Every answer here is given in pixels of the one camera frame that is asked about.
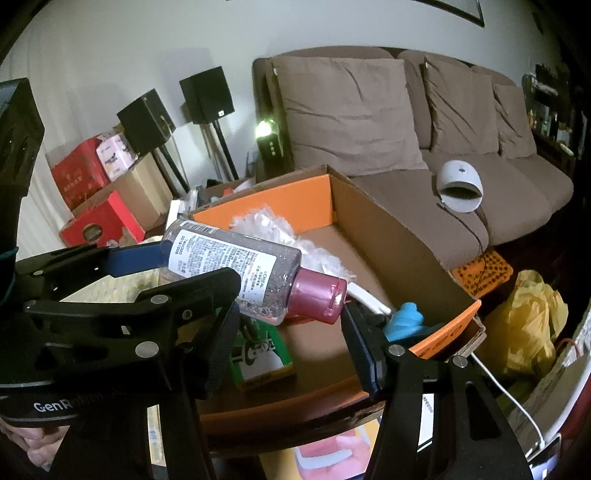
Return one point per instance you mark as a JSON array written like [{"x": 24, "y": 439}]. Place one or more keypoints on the white dome nail lamp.
[{"x": 459, "y": 177}]

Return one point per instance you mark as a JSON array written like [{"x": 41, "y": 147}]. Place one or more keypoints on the person's left hand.
[{"x": 39, "y": 450}]

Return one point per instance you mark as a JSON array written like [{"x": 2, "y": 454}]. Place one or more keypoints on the large brown cushion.
[{"x": 346, "y": 115}]

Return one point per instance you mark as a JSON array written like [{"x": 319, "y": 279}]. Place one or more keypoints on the white fluffy duster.
[{"x": 263, "y": 226}]

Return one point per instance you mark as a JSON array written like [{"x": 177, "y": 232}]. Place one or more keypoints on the pink printed box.
[{"x": 323, "y": 454}]

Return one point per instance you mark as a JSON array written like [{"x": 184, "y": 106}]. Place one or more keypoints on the white box blue stripe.
[{"x": 425, "y": 420}]

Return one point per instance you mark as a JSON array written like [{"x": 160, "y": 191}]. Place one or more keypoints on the black speaker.
[
  {"x": 205, "y": 94},
  {"x": 145, "y": 122}
]

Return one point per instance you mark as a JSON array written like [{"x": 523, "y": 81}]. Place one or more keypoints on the black device with light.
[{"x": 270, "y": 141}]

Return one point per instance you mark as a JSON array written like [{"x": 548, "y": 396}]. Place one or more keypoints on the dark cluttered shelf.
[{"x": 554, "y": 110}]

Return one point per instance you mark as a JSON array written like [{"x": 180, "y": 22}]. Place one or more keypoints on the pink tissue pack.
[{"x": 115, "y": 154}]

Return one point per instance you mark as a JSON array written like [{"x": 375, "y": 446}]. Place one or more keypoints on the medium brown cushion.
[{"x": 461, "y": 106}]

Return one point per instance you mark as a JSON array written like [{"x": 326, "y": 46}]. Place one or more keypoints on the green yellow toothpaste box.
[{"x": 263, "y": 360}]

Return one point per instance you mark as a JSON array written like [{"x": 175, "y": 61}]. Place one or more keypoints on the framed ink painting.
[{"x": 461, "y": 9}]

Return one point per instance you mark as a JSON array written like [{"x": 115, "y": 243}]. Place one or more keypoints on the red gift box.
[{"x": 76, "y": 173}]

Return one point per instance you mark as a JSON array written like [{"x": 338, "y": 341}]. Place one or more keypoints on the small brown cushion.
[{"x": 515, "y": 122}]

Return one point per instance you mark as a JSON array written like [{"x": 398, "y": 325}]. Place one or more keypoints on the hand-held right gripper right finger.
[{"x": 364, "y": 364}]

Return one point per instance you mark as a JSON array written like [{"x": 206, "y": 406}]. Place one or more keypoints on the orange cardboard box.
[{"x": 392, "y": 240}]

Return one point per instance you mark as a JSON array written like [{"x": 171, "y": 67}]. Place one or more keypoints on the box of clutter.
[{"x": 217, "y": 194}]

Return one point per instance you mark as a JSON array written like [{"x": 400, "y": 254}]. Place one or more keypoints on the black speaker stand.
[
  {"x": 173, "y": 173},
  {"x": 226, "y": 152}
]

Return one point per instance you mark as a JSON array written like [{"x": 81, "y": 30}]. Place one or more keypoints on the blue collapsible funnel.
[{"x": 406, "y": 321}]

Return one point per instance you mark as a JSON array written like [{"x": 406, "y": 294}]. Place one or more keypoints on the white paper bag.
[{"x": 563, "y": 392}]

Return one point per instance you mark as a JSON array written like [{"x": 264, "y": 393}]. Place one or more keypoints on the brown cardboard box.
[{"x": 143, "y": 194}]

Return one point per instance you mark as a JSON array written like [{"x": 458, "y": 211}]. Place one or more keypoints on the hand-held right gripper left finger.
[{"x": 221, "y": 350}]

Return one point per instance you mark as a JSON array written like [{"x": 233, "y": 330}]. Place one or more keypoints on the orange plastic crate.
[{"x": 498, "y": 272}]

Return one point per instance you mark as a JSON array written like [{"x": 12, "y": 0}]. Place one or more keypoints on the brown sofa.
[{"x": 521, "y": 198}]

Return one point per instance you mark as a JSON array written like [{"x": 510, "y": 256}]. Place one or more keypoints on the yellow plastic bag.
[{"x": 526, "y": 323}]

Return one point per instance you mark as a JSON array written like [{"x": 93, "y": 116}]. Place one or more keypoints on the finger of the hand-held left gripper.
[
  {"x": 175, "y": 300},
  {"x": 138, "y": 258}
]

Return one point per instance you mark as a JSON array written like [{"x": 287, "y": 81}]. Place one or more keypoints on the white curtain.
[{"x": 39, "y": 217}]

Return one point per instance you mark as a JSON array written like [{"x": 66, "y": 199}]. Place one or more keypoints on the clear bottle pink cap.
[{"x": 231, "y": 263}]

